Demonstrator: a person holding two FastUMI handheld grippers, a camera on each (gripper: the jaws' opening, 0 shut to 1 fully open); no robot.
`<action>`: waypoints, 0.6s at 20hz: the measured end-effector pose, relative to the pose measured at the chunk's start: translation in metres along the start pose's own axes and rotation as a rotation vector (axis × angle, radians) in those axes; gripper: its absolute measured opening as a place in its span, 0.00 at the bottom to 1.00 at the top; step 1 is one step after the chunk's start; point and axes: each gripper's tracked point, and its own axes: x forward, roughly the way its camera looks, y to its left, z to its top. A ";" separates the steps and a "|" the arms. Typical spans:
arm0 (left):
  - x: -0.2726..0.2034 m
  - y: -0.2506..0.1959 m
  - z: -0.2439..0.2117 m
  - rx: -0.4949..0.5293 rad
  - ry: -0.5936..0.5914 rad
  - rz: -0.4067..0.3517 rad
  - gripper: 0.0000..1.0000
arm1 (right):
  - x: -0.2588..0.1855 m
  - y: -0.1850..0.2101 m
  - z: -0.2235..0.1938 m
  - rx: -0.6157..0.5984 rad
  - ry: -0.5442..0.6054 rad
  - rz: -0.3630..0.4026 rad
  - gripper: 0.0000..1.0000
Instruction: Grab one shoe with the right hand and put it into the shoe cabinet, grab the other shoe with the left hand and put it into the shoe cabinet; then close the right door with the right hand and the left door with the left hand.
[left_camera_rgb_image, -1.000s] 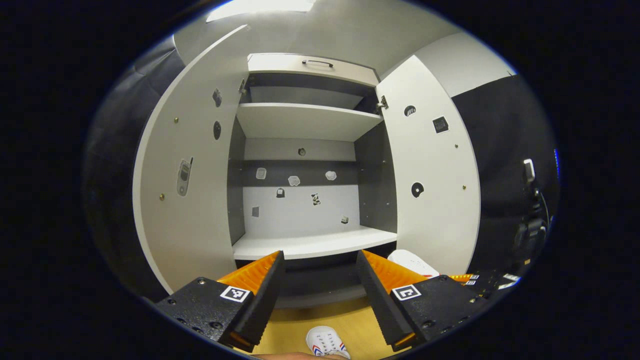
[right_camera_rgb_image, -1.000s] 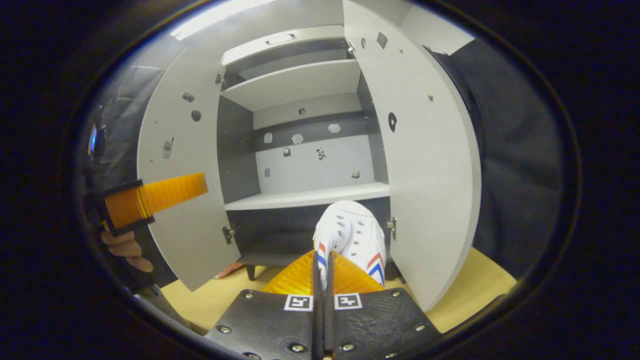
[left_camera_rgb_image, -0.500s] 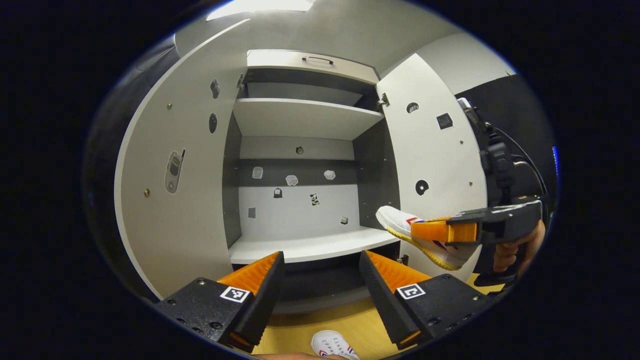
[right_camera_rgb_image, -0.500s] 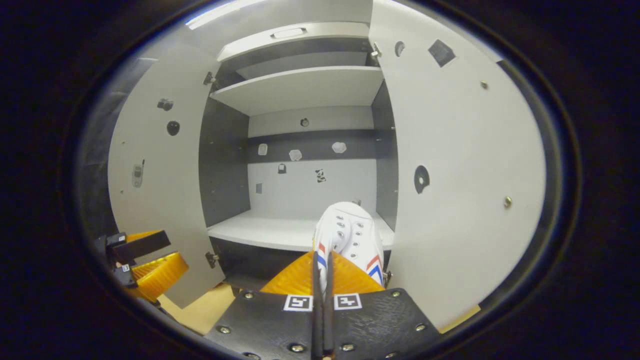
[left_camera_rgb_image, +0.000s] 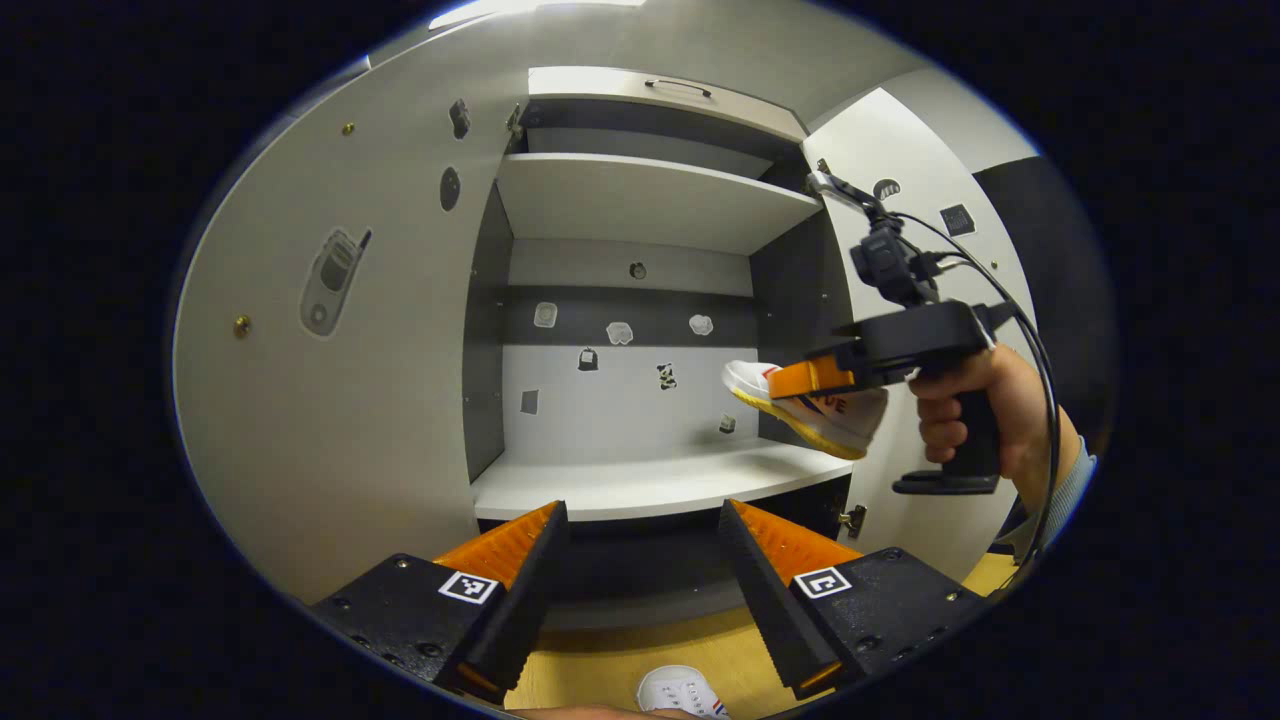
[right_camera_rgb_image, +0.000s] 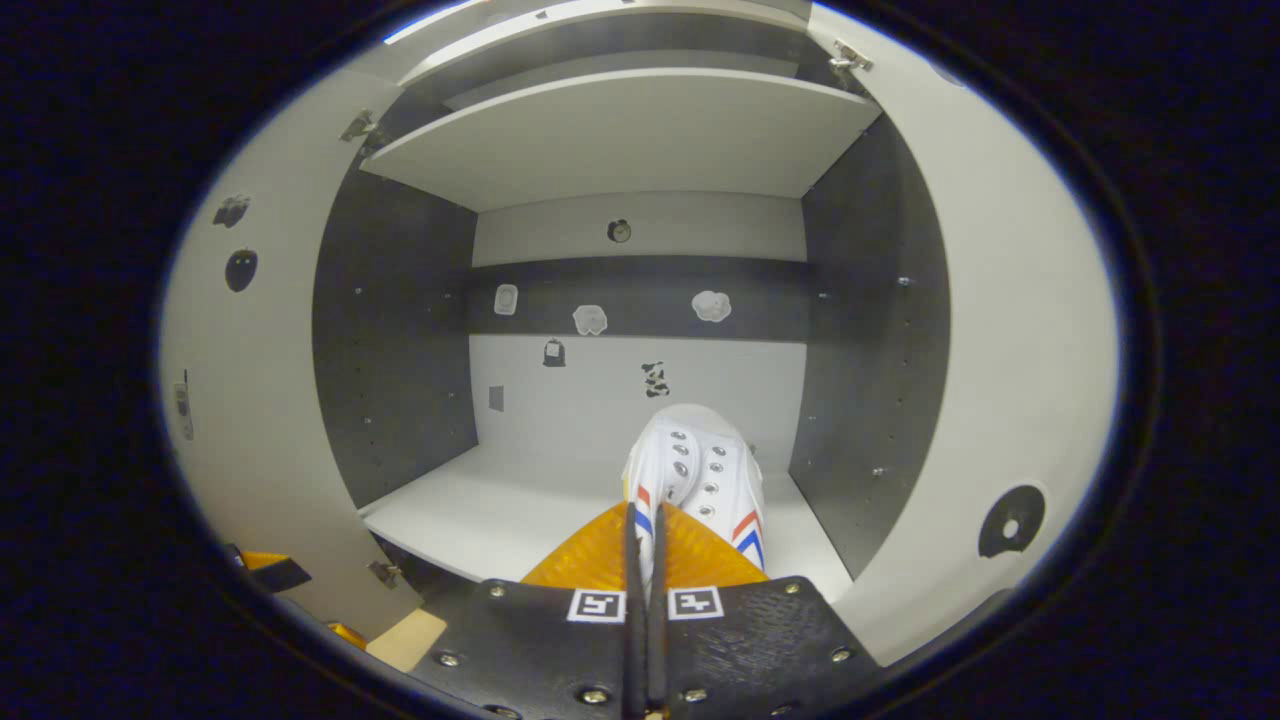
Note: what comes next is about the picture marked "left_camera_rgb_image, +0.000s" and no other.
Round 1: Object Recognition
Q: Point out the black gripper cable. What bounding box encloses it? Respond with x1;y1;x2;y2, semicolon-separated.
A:
885;210;1063;591

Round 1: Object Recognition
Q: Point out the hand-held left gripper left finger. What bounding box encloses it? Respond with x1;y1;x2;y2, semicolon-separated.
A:
310;500;571;704

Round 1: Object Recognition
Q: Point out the white cabinet drawer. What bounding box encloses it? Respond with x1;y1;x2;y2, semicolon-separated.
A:
527;66;809;141

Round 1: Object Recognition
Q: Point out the white grey shoe cabinet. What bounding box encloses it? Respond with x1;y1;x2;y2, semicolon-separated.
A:
463;65;861;631

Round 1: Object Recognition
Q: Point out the ceiling light panel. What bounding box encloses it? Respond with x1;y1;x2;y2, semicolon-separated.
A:
430;0;649;29

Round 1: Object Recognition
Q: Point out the white sneaker shoe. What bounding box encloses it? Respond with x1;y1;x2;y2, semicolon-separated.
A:
722;360;889;461
637;665;731;719

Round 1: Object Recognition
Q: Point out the black backdrop cloth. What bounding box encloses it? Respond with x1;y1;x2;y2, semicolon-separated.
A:
975;155;1118;451

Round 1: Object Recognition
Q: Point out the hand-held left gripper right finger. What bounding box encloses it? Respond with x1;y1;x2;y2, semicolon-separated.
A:
718;498;986;701

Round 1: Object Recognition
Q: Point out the white shoe cabinet door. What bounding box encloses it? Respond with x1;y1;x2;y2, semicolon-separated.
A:
172;30;531;606
805;88;1041;586

